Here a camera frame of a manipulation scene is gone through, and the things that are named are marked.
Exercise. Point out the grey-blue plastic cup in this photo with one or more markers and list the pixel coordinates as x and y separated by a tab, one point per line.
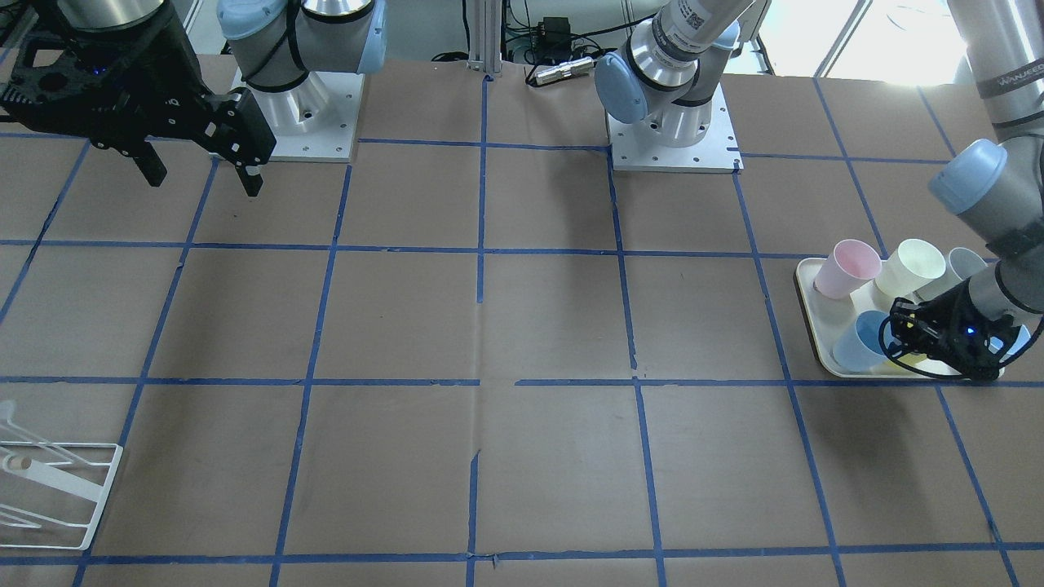
961	264

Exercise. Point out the cream plastic tray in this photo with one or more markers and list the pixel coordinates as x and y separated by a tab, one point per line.
828	318

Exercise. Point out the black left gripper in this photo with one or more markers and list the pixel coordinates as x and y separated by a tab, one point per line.
948	315

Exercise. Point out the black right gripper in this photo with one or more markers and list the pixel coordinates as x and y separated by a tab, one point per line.
153	72

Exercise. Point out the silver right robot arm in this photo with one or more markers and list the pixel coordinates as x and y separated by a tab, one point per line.
269	37

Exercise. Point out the white wire cup rack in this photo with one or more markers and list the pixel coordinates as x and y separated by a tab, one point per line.
53	493

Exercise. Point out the silver cylindrical connector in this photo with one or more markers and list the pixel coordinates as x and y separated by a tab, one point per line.
539	78

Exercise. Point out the light blue plastic cup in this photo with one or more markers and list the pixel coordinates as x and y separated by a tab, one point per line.
858	348

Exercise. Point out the pale green plastic cup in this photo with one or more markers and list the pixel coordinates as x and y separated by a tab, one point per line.
913	264

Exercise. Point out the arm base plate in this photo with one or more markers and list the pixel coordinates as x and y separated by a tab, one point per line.
313	115
678	138

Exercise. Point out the yellow plastic cup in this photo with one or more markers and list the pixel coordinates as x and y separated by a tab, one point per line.
904	363

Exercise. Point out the pink plastic cup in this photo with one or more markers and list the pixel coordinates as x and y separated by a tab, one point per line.
850	265

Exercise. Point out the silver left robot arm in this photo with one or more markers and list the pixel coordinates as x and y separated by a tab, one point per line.
487	233

